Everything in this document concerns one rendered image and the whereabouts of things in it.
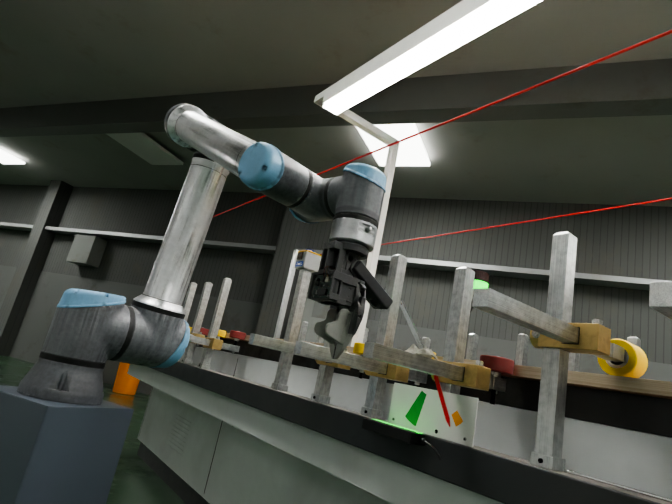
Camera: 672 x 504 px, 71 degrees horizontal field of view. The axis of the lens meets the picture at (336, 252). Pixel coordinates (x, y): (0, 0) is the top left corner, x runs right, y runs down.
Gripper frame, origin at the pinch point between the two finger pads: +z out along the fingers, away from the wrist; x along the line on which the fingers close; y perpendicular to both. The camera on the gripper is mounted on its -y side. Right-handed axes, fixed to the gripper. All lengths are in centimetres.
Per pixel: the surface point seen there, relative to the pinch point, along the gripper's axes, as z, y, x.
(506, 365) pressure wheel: -6.4, -46.6, 3.7
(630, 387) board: -5, -52, 28
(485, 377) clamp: -2.2, -37.4, 5.0
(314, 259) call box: -37, -37, -76
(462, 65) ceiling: -252, -181, -155
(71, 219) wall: -183, -14, -940
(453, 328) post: -12.4, -35.0, -3.7
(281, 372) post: 6, -35, -78
